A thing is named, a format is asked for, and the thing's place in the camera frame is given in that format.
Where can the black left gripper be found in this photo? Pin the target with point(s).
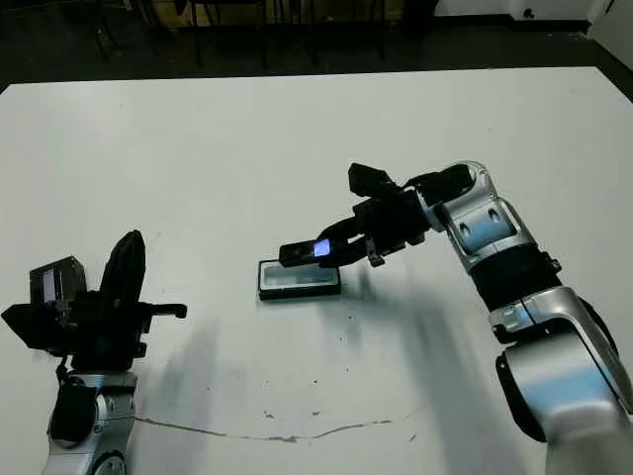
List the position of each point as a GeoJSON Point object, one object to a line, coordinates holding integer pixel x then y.
{"type": "Point", "coordinates": [104, 336]}

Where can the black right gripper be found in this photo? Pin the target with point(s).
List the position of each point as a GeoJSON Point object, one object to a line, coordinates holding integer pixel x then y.
{"type": "Point", "coordinates": [390, 222]}

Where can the black phone-like camera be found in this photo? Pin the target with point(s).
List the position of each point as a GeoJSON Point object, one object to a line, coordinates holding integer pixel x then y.
{"type": "Point", "coordinates": [297, 252]}

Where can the black carton box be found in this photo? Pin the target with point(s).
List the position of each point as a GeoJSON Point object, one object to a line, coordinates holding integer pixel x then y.
{"type": "Point", "coordinates": [69, 272]}

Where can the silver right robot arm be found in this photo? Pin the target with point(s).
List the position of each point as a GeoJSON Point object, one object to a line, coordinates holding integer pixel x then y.
{"type": "Point", "coordinates": [494, 222]}

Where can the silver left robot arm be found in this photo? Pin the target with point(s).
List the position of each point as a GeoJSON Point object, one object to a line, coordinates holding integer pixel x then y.
{"type": "Point", "coordinates": [114, 406]}

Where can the black box with white insert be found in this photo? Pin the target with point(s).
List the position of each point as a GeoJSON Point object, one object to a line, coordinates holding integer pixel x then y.
{"type": "Point", "coordinates": [297, 294]}

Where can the black trash bin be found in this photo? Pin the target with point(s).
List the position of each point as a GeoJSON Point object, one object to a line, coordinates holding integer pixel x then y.
{"type": "Point", "coordinates": [419, 17]}

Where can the black chair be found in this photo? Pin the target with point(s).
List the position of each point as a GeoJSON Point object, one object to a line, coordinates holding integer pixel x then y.
{"type": "Point", "coordinates": [346, 2]}
{"type": "Point", "coordinates": [104, 29]}
{"type": "Point", "coordinates": [222, 2]}

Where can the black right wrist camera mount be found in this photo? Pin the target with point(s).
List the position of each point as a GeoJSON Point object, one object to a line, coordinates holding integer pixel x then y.
{"type": "Point", "coordinates": [368, 178]}

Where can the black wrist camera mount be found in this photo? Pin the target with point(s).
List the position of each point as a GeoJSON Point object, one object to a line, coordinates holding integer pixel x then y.
{"type": "Point", "coordinates": [368, 178]}
{"type": "Point", "coordinates": [29, 326]}

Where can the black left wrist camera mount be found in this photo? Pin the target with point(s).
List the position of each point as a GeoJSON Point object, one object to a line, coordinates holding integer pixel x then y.
{"type": "Point", "coordinates": [29, 326]}

